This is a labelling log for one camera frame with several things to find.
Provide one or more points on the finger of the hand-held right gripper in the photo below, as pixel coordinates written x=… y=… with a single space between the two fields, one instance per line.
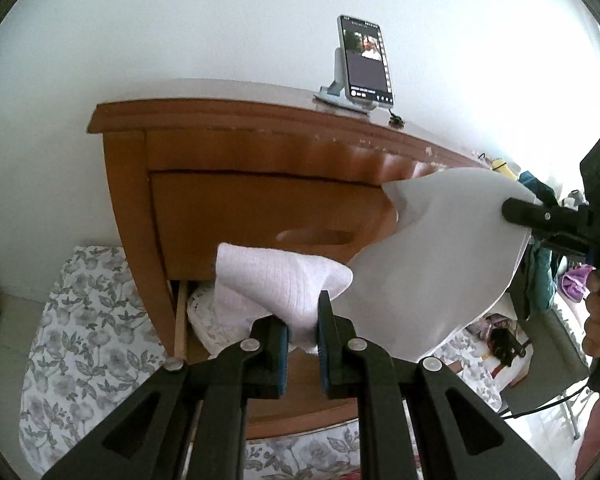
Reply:
x=560 y=244
x=540 y=215

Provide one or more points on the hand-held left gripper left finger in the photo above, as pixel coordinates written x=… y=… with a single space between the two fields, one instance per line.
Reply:
x=282 y=360

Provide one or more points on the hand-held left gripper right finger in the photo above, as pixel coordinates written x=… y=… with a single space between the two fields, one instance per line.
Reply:
x=324 y=360

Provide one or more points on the white ribbed underwear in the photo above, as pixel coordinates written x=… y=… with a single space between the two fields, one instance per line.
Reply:
x=270 y=280

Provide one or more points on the person's right forearm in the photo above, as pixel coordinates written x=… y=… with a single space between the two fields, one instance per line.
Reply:
x=595 y=435

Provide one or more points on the purple cloth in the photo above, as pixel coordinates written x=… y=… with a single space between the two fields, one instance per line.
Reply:
x=575 y=282

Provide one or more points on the yellow object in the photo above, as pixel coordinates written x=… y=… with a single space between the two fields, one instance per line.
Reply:
x=502 y=167

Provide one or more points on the pale chair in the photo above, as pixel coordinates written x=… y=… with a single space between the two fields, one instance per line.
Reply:
x=545 y=360

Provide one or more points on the small dark trinket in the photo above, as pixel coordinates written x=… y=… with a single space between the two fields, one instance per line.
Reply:
x=396 y=120

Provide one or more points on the grey floral bed sheet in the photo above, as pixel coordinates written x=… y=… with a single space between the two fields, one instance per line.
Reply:
x=80 y=360

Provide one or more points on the smartphone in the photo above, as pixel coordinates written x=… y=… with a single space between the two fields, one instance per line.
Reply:
x=367 y=60

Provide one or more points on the brown wooden nightstand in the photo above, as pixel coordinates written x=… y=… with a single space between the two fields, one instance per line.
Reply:
x=125 y=185

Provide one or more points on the grey phone stand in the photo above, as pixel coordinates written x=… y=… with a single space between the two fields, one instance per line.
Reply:
x=337 y=95

